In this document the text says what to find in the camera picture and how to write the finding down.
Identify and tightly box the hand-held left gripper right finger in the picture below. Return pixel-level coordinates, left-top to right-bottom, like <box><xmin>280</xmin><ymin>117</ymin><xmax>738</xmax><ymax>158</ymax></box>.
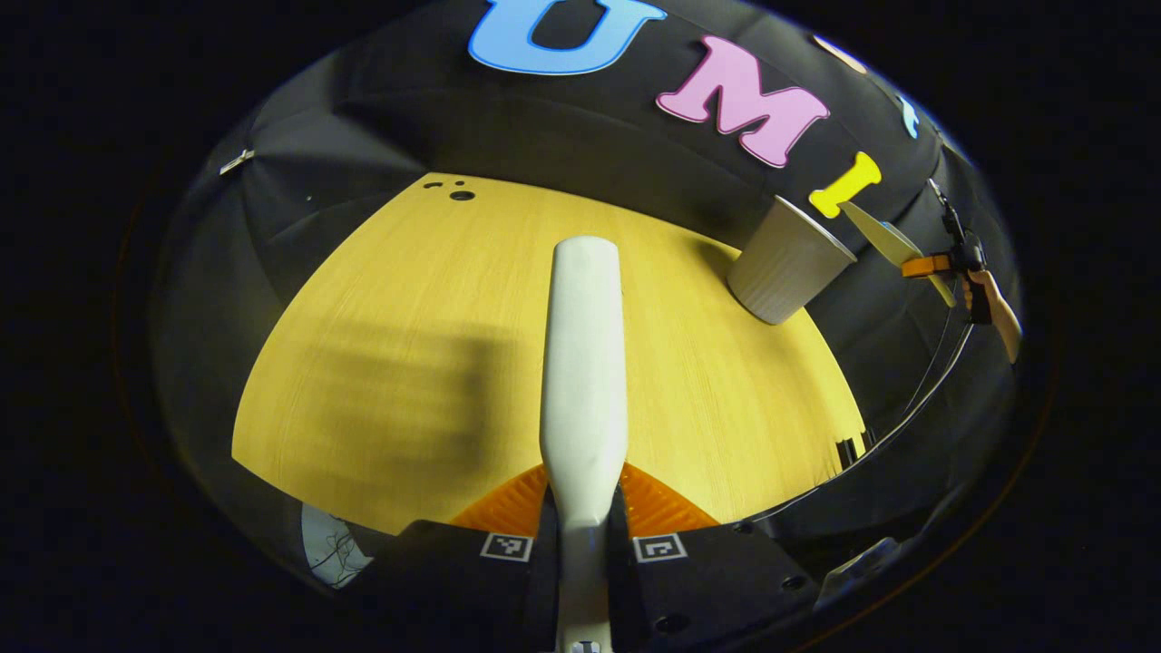
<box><xmin>610</xmin><ymin>461</ymin><xmax>822</xmax><ymax>653</ymax></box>

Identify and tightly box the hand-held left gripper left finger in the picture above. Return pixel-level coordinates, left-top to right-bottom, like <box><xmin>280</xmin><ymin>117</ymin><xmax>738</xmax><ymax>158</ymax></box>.
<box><xmin>363</xmin><ymin>463</ymin><xmax>559</xmax><ymax>653</ymax></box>

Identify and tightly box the white dustpan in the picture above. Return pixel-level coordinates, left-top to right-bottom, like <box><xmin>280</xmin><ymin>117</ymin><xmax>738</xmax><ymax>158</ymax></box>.
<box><xmin>836</xmin><ymin>200</ymin><xmax>960</xmax><ymax>309</ymax></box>

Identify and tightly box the white ribbed garbage bin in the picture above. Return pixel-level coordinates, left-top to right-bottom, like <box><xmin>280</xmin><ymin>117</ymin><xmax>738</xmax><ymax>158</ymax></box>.
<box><xmin>726</xmin><ymin>195</ymin><xmax>858</xmax><ymax>326</ymax></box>

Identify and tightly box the small white broom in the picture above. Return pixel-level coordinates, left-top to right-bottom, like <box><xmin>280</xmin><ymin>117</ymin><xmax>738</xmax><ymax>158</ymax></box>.
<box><xmin>540</xmin><ymin>236</ymin><xmax>629</xmax><ymax>653</ymax></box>

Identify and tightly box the wooden desktop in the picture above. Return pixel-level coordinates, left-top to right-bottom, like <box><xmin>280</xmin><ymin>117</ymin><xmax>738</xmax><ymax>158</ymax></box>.
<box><xmin>231</xmin><ymin>172</ymin><xmax>868</xmax><ymax>536</ymax></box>

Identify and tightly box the black backdrop cloth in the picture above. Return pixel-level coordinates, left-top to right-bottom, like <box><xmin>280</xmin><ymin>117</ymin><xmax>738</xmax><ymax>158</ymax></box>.
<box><xmin>150</xmin><ymin>0</ymin><xmax>1017</xmax><ymax>590</ymax></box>

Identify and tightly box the thin black cable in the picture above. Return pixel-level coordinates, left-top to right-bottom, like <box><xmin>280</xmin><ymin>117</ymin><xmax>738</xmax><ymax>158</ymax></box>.
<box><xmin>739</xmin><ymin>304</ymin><xmax>976</xmax><ymax>527</ymax></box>

